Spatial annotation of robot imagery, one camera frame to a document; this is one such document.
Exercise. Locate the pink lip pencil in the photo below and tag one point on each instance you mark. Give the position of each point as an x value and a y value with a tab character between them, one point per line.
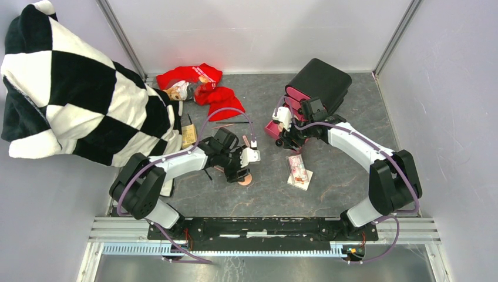
223	126

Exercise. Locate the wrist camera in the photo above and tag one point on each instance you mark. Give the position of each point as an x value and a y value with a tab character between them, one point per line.
282	116
250	154

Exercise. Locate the yellow small box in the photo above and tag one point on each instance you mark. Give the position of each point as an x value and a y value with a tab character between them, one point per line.
189	135

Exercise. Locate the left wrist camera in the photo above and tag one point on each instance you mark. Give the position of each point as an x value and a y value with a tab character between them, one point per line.
250	154

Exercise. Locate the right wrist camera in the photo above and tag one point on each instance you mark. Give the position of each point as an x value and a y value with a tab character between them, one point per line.
282	116

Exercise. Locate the black pink drawer organizer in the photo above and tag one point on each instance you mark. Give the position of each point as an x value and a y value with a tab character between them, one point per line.
313	95

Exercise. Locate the black white checkered blanket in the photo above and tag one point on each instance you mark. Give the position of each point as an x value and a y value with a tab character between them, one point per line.
63	96

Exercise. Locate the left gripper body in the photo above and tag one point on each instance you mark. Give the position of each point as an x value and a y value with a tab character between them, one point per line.
233	166

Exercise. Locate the green round mirror brush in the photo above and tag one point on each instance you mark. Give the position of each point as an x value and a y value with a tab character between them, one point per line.
208	175

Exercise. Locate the small plush doll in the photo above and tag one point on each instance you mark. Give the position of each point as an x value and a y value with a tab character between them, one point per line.
181	90

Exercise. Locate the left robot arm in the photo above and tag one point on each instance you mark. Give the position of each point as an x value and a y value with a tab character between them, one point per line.
138	186

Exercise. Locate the red cloth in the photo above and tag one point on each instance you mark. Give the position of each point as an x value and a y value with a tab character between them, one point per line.
222	100

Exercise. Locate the black eyeliner pencil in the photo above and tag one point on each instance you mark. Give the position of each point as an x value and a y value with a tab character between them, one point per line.
233	122

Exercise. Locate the orange round sponge lower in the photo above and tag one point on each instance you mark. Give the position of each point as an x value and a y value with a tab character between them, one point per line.
246	180

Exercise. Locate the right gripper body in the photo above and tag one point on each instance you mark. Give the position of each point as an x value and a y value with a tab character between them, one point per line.
298	136

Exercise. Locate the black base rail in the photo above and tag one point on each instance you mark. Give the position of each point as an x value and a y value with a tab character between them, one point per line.
268	233

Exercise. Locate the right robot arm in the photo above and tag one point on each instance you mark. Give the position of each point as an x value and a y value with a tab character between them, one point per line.
393	186

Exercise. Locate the pink makeup package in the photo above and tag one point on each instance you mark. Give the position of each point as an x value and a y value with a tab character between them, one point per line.
297	168

